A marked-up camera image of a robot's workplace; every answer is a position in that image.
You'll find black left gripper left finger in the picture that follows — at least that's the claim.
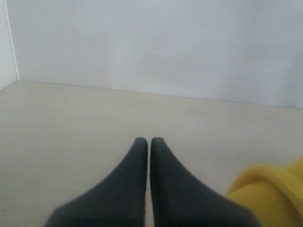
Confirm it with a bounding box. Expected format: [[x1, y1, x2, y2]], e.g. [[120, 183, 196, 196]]
[[45, 138, 148, 227]]

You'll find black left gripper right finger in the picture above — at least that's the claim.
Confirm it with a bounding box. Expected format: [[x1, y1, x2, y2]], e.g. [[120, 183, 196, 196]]
[[150, 138, 259, 227]]

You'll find yellow knitted sleeve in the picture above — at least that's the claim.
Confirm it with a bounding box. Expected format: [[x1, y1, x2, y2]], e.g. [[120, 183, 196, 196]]
[[226, 158, 303, 227]]

